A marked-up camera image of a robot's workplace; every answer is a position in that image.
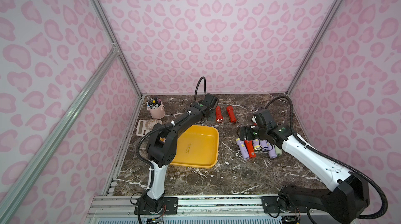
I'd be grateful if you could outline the purple flashlight front left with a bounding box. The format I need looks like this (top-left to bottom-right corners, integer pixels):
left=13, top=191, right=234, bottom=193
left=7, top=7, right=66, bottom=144
left=236, top=138, right=250, bottom=160

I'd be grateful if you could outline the purple flashlight yellow head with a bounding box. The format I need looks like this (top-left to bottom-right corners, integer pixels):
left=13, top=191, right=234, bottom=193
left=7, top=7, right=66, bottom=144
left=252, top=139, right=262, bottom=151

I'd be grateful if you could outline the pale green flashlight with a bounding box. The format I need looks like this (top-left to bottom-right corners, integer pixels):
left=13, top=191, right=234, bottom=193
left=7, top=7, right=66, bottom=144
left=275, top=146, right=282, bottom=157

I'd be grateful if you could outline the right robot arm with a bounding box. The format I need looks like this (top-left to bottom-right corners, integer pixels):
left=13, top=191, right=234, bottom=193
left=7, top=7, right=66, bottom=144
left=238, top=125, right=369, bottom=224

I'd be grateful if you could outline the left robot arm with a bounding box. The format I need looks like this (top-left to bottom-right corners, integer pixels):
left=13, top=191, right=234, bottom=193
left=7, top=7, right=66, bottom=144
left=136, top=94, right=219, bottom=214

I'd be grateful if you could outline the pink pen cup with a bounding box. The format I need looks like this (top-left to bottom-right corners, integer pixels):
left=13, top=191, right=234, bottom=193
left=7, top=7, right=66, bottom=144
left=146, top=97, right=166, bottom=120

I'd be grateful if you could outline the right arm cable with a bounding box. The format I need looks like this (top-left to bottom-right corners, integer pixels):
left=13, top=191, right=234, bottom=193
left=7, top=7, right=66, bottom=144
left=264, top=95, right=388, bottom=220

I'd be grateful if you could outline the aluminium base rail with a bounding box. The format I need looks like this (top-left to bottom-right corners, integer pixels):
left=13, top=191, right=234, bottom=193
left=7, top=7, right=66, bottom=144
left=84, top=194, right=336, bottom=224

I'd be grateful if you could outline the purple flashlight middle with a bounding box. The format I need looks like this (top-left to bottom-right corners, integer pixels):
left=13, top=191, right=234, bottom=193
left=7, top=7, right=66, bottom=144
left=259, top=140, right=269, bottom=152

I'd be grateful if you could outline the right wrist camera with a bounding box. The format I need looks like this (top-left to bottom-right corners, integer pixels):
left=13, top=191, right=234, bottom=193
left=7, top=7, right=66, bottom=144
left=253, top=109, right=277, bottom=130

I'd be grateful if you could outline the red flashlight front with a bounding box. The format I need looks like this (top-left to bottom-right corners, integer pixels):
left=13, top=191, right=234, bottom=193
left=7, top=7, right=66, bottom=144
left=244, top=140, right=256, bottom=158

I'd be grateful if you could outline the yellow plastic tray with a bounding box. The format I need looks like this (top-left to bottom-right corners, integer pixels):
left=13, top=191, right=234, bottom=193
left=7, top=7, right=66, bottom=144
left=171, top=125, right=219, bottom=169

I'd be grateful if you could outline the purple flashlight right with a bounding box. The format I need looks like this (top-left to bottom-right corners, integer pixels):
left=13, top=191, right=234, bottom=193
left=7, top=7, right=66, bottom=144
left=267, top=142, right=277, bottom=159

